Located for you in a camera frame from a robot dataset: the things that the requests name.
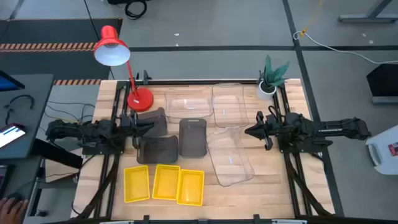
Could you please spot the clear plastic basket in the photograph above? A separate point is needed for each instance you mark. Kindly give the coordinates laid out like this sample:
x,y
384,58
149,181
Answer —
x,y
230,158
230,105
188,102

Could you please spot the white plastic bin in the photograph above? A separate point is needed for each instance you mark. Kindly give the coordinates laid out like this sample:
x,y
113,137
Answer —
x,y
384,152

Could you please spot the yellow slotted plastic basket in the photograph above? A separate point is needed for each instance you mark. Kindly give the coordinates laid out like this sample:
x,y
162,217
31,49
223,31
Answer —
x,y
190,188
136,184
165,182

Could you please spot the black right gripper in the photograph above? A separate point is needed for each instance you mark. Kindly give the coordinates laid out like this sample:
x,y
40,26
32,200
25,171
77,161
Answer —
x,y
270,129

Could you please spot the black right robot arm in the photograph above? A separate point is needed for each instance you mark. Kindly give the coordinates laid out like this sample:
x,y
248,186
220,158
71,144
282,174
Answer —
x,y
323,130

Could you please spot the green plant in white pot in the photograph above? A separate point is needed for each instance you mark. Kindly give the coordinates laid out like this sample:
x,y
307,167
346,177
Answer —
x,y
270,77

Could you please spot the black computer monitor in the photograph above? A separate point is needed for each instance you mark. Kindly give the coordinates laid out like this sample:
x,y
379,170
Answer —
x,y
7,84

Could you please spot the black box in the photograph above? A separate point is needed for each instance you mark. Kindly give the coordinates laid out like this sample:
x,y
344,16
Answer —
x,y
384,81

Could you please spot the grey metal table leg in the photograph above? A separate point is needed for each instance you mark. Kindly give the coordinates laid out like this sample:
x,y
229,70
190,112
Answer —
x,y
367,18

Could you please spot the black hazard-striped floor mat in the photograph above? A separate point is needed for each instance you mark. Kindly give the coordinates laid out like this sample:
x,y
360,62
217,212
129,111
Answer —
x,y
46,31

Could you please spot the grey side desk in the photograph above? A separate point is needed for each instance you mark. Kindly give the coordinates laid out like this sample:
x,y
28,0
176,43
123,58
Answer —
x,y
31,90

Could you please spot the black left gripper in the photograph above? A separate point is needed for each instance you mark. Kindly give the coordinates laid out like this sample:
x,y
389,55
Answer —
x,y
129,124

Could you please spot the red desk lamp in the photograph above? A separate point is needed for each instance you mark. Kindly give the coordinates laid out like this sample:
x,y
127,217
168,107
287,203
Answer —
x,y
112,46

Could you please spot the grey translucent plastic basket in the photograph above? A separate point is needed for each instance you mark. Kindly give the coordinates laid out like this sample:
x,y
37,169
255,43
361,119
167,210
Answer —
x,y
157,119
192,138
158,151

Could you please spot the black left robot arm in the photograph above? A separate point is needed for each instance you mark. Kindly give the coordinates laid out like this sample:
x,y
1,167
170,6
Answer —
x,y
93,132

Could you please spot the smartphone with lit screen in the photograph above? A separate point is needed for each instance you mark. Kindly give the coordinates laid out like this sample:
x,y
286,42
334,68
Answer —
x,y
11,134

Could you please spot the person's hand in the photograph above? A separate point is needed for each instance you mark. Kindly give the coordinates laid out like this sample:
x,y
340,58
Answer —
x,y
12,211

